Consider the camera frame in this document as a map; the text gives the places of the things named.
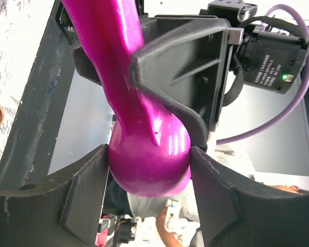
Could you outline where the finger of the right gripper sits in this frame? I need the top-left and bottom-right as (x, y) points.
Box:
(72, 17), (158, 85)

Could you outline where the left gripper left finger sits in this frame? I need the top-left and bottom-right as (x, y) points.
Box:
(0, 144), (108, 246)

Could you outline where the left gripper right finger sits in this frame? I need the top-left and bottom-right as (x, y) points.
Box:
(190, 147), (309, 246)

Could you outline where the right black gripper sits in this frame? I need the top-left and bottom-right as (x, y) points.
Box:
(130, 1), (309, 134)

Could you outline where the magenta plastic scoop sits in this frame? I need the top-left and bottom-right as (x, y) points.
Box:
(63, 1), (191, 197)

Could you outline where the floral table mat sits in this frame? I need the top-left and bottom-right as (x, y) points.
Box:
(0, 1), (54, 160)

